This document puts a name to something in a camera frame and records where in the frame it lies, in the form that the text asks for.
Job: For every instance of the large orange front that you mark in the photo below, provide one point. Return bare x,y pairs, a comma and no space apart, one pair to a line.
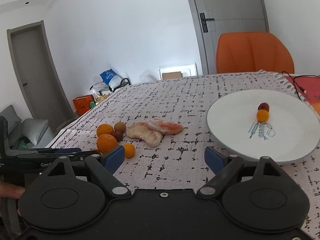
106,143

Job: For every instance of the dark red plum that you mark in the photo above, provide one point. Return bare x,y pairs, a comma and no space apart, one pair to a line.
118,135

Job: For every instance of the person's left hand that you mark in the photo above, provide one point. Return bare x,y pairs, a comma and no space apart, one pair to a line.
10,191

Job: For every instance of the white framed board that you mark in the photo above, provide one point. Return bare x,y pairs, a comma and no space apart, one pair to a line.
176,72

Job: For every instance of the blue white bag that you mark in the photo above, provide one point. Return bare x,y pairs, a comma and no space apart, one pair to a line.
111,78

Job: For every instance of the red plum on plate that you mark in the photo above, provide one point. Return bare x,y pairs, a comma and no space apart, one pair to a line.
264,106

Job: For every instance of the grey sofa cushion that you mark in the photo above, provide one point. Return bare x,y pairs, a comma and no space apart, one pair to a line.
28,133

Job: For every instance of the red orange mat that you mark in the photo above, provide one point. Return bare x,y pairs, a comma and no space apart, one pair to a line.
306,88

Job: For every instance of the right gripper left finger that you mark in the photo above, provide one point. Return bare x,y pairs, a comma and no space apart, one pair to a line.
60,200

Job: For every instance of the orange box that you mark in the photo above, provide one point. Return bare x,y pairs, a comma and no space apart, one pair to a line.
82,104

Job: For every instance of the pale pomelo segment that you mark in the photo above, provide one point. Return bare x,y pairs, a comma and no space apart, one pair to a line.
140,130

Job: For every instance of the patterned white tablecloth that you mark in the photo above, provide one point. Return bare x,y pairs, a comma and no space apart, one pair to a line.
178,161

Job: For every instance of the grey side door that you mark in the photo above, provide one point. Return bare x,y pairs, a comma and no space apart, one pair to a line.
37,76

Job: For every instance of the grey door with handle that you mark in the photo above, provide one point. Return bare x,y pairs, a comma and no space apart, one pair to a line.
212,18

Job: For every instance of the green-brown kiwi fruit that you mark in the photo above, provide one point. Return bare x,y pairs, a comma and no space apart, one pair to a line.
120,127

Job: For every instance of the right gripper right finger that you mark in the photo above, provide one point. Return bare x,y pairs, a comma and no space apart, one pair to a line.
258,195

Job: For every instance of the small orange kumquat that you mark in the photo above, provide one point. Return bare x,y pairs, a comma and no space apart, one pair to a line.
129,151

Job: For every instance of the small orange on plate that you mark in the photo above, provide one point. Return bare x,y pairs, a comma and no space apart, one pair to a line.
262,115

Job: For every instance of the white round plate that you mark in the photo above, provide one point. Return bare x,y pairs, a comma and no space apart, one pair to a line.
291,132

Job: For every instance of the large orange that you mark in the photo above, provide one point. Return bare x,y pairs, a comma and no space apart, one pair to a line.
106,143
104,129

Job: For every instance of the orange chair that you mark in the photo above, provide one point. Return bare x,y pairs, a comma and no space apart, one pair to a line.
250,52

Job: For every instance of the pink pomelo segment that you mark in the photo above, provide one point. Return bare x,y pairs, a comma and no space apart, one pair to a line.
164,127

